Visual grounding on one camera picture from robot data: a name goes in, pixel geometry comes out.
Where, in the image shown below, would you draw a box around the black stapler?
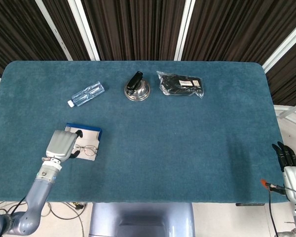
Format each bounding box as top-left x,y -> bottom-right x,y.
127,71 -> 144,96

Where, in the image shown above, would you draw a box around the clear plastic water bottle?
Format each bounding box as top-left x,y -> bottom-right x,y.
67,80 -> 106,107

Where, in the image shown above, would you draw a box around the blue glasses case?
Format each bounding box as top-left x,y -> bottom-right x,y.
64,122 -> 104,161

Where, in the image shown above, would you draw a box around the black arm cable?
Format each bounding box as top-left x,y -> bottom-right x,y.
12,197 -> 28,215

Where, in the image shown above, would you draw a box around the grey blue robot torso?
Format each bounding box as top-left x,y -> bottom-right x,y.
88,202 -> 195,237

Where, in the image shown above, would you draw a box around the white metal rack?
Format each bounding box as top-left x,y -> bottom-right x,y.
273,103 -> 296,129

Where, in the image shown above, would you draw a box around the left robot hand grey black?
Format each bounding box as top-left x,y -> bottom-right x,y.
45,129 -> 84,162

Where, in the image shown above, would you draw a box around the plastic bag with black item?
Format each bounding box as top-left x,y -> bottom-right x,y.
156,71 -> 204,99

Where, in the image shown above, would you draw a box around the wire-frame eyeglasses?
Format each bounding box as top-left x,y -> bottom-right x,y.
74,145 -> 99,157

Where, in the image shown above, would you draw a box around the dark brown curtain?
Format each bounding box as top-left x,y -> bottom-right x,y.
0,0 -> 296,107

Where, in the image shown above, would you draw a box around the upturned stainless steel bowl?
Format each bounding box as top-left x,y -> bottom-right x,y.
124,79 -> 151,102

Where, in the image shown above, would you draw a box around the grey floor cable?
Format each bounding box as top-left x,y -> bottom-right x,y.
40,201 -> 87,237

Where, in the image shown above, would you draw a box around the blue table cloth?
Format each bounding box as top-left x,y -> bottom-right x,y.
0,60 -> 289,204

